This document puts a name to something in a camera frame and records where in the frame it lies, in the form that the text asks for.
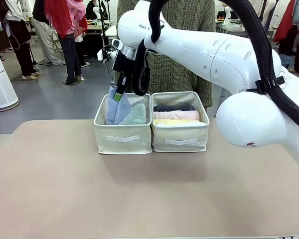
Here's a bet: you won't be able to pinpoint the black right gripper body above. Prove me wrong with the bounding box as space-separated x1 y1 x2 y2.
112 51 136 75

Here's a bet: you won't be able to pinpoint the blue towel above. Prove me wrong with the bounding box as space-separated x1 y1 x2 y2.
106 85 132 125

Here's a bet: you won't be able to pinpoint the light teal towel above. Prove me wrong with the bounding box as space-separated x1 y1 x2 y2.
118 103 147 125

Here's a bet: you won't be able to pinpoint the dark grey towel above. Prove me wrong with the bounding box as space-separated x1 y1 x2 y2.
153 104 197 112

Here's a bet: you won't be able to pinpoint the pink towel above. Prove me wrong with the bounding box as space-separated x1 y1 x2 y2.
153 110 201 120

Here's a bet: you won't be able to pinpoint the yellow towel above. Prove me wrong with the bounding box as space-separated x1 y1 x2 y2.
153 118 200 126

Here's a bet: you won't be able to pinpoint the white background desk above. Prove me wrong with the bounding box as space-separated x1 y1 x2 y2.
103 24 118 40

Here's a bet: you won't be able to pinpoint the person in green knit sweater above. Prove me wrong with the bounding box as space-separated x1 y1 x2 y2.
117 0 216 108

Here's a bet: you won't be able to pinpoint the beige fabric storage bin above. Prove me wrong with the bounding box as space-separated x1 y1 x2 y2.
150 90 210 153
93 92 152 154

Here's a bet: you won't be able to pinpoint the background person red scarf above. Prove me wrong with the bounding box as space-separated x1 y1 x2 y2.
43 0 90 85

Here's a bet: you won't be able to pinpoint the background person beige trousers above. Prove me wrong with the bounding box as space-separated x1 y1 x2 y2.
29 0 67 66

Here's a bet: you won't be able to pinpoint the background person in black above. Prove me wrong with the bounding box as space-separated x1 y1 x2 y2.
0 0 42 80

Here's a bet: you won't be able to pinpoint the white air purifier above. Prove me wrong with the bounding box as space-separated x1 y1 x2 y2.
0 41 19 110

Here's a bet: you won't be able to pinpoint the red hanging garment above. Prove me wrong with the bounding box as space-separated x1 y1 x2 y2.
273 0 297 42

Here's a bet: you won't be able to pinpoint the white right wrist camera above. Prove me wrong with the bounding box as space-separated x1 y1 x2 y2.
97 46 118 63

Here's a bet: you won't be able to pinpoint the black cable sleeve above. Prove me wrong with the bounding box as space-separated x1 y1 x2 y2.
131 0 299 136

